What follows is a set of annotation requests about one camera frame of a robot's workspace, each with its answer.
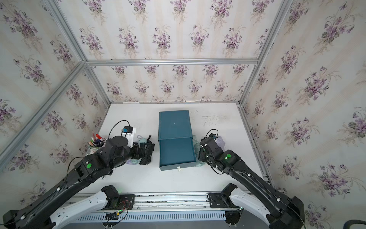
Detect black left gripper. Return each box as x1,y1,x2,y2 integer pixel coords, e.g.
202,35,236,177
108,142,153,171

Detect black umbrella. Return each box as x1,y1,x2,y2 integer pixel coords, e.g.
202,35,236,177
140,135,155,165

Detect teal top drawer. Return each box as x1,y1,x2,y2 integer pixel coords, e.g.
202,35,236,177
159,137,197,171

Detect teal drawer cabinet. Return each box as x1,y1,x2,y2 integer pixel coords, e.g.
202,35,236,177
158,110,193,141

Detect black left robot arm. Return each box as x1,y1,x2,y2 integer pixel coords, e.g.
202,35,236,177
2,136,139,229

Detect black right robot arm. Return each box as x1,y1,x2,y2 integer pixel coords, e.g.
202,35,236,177
199,136,306,229

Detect purple folded umbrella left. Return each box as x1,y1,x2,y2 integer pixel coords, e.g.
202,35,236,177
126,159,141,165

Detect green folded umbrella right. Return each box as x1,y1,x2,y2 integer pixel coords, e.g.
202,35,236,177
193,135,205,167

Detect green folded umbrella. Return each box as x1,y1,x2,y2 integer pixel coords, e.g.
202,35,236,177
137,135,149,145
193,135,205,167

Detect green folded umbrella left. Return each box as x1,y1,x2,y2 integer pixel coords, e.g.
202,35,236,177
137,135,149,145

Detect cup of coloured pens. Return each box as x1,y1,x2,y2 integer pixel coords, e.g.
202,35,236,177
88,132,106,149

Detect white ventilation grille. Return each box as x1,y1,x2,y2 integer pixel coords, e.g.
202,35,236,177
74,210,226,223

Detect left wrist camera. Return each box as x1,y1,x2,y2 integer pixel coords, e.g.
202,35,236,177
121,126,136,148

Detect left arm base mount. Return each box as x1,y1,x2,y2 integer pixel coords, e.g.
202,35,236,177
101,194,136,210

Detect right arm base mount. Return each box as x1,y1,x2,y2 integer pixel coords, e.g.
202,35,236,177
207,192,243,210

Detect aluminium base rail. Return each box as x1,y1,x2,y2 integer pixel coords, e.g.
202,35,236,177
51,188,289,214

